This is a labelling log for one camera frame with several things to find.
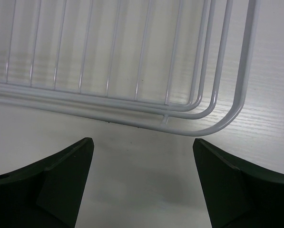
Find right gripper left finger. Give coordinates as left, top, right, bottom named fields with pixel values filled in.
left=0, top=137, right=94, bottom=228

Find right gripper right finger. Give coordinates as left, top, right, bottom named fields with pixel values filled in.
left=193, top=138, right=284, bottom=228

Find white wire dish rack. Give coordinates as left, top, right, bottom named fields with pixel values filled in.
left=0, top=0, right=260, bottom=137

